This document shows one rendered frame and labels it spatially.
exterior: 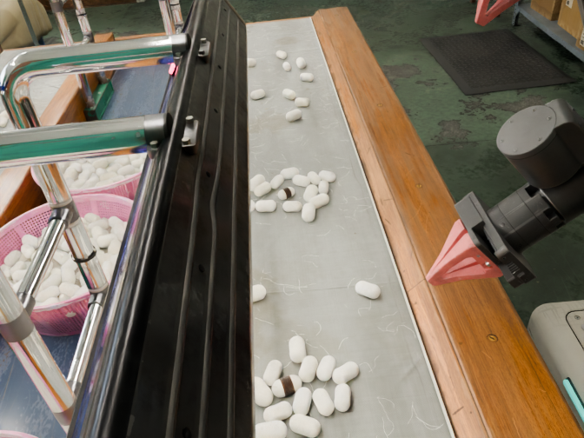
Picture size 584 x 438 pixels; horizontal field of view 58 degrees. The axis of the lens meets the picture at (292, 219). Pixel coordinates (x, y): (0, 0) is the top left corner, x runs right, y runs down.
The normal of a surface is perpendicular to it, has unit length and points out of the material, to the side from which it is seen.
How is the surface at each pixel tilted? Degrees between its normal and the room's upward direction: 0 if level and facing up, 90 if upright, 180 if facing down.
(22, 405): 0
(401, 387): 0
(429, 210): 0
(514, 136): 41
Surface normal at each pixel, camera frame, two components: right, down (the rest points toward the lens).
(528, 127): -0.71, -0.51
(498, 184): -0.08, -0.79
